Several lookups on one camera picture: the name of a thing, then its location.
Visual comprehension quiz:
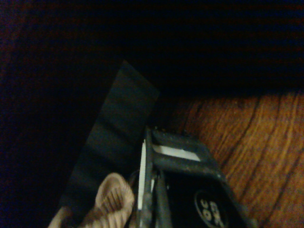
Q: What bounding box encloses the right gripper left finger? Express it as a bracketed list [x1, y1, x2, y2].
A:
[135, 140, 173, 228]

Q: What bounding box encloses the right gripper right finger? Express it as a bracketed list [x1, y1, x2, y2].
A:
[144, 126, 227, 184]

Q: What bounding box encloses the beige shoe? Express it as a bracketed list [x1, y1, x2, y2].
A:
[47, 172, 136, 228]

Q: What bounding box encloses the brown shoe rack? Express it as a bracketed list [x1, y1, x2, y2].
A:
[0, 0, 304, 228]

